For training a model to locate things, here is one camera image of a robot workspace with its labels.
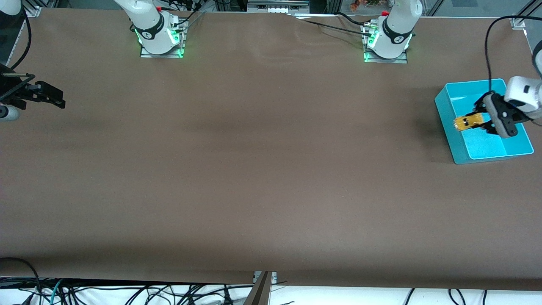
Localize yellow toy beetle car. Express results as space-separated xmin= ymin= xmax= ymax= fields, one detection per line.
xmin=454 ymin=112 xmax=488 ymax=132

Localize teal plastic bin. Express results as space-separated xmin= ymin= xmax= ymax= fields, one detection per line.
xmin=434 ymin=78 xmax=535 ymax=165

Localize orange background items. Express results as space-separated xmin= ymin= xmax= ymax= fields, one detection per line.
xmin=349 ymin=0 xmax=382 ymax=11

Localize brown table cover mat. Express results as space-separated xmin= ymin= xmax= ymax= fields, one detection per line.
xmin=0 ymin=8 xmax=542 ymax=293

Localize metal table leg profile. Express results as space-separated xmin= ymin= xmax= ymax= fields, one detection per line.
xmin=243 ymin=271 xmax=274 ymax=305

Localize black left camera mount bracket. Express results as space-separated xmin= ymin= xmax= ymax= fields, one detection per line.
xmin=493 ymin=100 xmax=519 ymax=137

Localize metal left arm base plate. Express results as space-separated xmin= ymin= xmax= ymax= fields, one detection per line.
xmin=363 ymin=50 xmax=409 ymax=64

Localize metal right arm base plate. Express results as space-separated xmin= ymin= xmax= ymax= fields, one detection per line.
xmin=140 ymin=42 xmax=185 ymax=59

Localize short black table cable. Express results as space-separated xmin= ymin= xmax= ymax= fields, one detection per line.
xmin=337 ymin=12 xmax=375 ymax=28

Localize black right base cables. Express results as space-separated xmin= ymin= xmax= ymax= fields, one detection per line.
xmin=169 ymin=2 xmax=208 ymax=27

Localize long black table cable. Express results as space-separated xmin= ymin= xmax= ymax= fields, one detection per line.
xmin=292 ymin=14 xmax=373 ymax=39

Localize looped black floor cable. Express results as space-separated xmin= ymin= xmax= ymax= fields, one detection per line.
xmin=0 ymin=257 xmax=41 ymax=305

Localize teal floor cable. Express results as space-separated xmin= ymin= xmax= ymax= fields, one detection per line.
xmin=50 ymin=279 xmax=64 ymax=305

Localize black floor cable bundle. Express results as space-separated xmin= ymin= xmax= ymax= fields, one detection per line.
xmin=64 ymin=283 xmax=254 ymax=305

